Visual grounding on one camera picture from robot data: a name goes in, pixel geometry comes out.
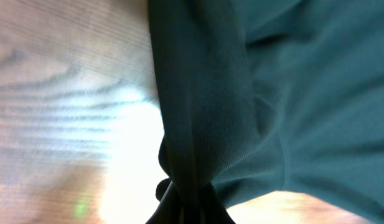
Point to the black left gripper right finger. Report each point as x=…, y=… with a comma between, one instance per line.
x=212, y=210

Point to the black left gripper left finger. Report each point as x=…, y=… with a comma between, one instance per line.
x=169, y=208

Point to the black t-shirt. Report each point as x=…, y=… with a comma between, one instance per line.
x=258, y=96

